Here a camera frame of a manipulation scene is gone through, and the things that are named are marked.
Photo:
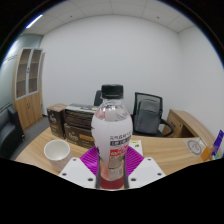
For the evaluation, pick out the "black box with orange label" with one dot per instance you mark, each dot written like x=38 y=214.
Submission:
x=78 y=136

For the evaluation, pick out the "black cardboard box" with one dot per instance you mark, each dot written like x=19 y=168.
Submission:
x=80 y=116

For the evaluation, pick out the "clear drink bottle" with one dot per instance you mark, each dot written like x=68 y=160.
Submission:
x=111 y=133

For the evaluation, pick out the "wooden side desk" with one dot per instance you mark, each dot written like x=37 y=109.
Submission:
x=186 y=125

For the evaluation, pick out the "rectangular ceiling light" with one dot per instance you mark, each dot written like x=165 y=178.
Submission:
x=34 y=21

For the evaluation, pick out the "white paper cup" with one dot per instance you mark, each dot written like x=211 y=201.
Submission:
x=57 y=155

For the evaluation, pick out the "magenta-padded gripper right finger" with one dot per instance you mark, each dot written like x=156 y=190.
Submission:
x=146 y=170

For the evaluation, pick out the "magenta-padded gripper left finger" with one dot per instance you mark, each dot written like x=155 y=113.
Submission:
x=77 y=171

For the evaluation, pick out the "black mesh office chair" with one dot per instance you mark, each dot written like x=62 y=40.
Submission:
x=166 y=125

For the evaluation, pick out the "purple card package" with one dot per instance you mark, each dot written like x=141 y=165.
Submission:
x=219 y=142

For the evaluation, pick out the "dark sofa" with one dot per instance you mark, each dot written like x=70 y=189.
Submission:
x=10 y=131

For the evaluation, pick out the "wooden shelf cabinet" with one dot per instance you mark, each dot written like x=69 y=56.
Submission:
x=28 y=100

